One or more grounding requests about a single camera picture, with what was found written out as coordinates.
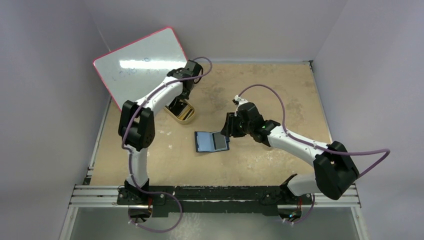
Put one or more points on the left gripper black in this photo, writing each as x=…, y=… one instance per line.
x=181, y=97

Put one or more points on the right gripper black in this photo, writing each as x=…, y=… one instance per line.
x=228, y=124

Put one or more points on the blue leather card holder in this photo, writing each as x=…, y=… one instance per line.
x=204, y=142

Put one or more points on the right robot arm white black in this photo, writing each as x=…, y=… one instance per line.
x=333, y=169

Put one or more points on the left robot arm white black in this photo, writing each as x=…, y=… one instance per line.
x=137, y=122

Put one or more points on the beige oval card tray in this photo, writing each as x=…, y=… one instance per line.
x=175, y=117

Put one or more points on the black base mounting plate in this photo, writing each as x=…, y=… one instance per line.
x=165, y=199

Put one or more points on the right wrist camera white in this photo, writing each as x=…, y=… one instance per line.
x=237, y=100

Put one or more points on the whiteboard with pink frame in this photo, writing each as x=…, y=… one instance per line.
x=134, y=70

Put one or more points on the aluminium rail frame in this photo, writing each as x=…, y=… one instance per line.
x=106, y=196

